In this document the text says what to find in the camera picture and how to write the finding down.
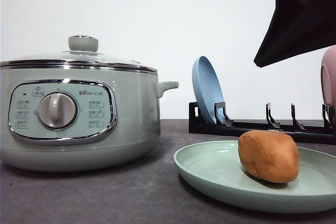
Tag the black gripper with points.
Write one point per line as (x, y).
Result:
(297, 27)

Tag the brown potato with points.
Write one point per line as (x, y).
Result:
(270, 155)

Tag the green plate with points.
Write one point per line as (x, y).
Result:
(214, 170)

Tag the glass steamer lid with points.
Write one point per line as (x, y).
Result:
(83, 52)

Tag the pink plate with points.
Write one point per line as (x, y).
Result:
(328, 81)

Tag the blue plate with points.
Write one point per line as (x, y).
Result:
(207, 88)

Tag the green electric steamer pot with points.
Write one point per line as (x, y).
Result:
(77, 115)

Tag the black dish rack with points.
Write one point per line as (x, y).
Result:
(224, 126)

